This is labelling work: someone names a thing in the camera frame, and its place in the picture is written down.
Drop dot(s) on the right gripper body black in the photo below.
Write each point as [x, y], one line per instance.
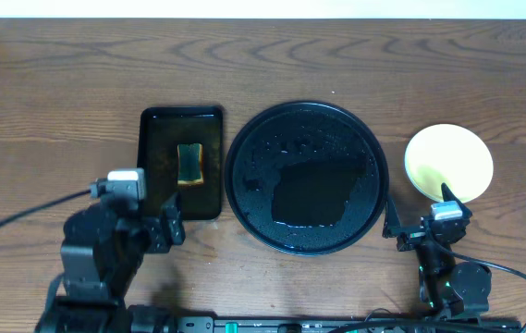
[411, 239]

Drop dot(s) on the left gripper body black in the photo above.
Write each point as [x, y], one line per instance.
[162, 232]

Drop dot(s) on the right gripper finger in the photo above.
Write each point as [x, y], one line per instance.
[392, 226]
[448, 195]

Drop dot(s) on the yellow plate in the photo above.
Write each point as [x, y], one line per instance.
[450, 154]

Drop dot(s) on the green and yellow sponge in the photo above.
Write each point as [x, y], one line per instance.
[190, 164]

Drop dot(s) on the mint green plate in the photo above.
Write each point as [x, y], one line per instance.
[413, 182]

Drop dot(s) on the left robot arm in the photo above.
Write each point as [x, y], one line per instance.
[103, 249]

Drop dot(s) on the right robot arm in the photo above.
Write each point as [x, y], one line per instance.
[454, 290]

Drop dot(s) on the round black tray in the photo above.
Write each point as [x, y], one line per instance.
[306, 178]

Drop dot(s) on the black rectangular water tray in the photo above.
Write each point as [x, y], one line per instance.
[162, 129]

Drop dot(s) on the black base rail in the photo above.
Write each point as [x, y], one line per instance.
[375, 322]

